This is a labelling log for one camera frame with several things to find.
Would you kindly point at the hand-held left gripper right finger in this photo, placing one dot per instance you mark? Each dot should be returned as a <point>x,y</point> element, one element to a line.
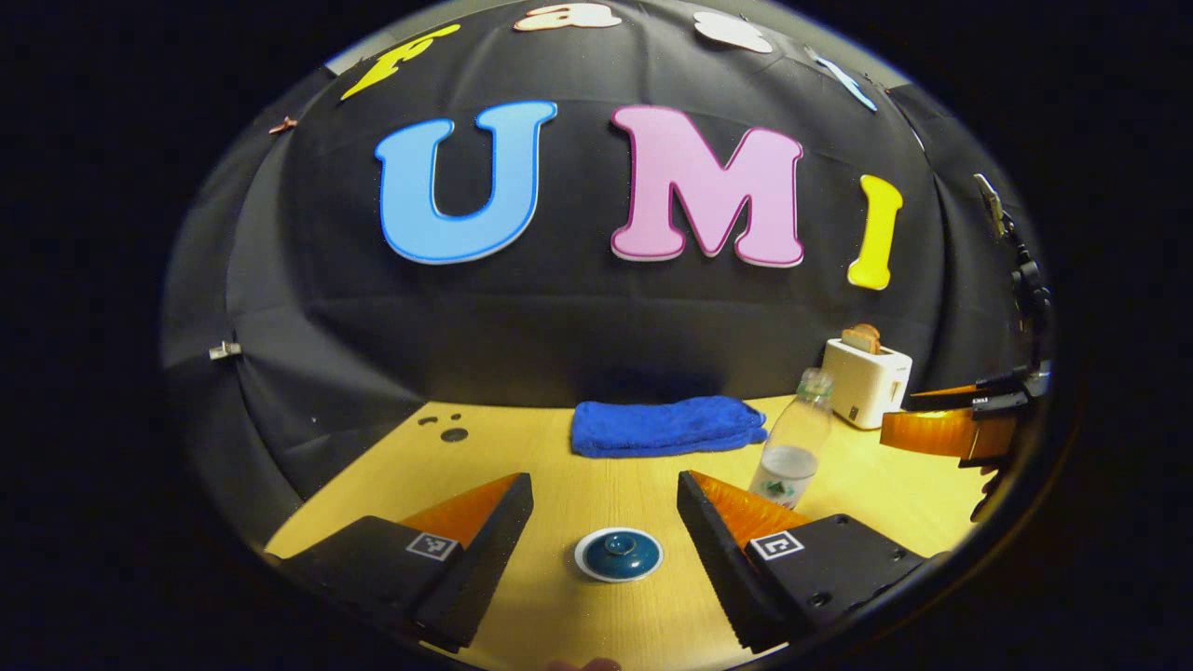
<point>718,559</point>

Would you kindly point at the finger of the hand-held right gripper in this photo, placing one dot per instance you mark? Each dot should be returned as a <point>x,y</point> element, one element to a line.
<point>988,384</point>
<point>932,433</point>

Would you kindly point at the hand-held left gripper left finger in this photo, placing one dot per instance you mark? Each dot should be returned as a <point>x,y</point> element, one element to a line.
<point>485,559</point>

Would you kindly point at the teal teacup lid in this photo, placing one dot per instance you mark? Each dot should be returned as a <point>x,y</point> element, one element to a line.
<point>618,552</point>

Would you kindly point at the clear plastic water bottle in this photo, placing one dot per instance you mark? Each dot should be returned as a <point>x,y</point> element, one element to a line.
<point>790,466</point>

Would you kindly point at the white toy toaster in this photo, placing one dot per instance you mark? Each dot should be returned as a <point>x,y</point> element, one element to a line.
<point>867,387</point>

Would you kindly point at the black clamp stand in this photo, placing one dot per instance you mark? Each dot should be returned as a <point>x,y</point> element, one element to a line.
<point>1030,289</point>

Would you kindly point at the toy toast slice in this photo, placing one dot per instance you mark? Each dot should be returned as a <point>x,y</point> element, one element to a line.
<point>862,338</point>

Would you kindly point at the blue folded towel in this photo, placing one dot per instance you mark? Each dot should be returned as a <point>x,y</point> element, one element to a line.
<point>662,427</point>

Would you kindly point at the black backdrop cloth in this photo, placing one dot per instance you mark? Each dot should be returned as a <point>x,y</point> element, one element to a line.
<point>578,317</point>

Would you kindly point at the silver clip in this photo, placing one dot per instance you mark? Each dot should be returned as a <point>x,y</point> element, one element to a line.
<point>225,350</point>

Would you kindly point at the brown clip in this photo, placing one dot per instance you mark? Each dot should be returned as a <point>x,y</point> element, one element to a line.
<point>282,124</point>

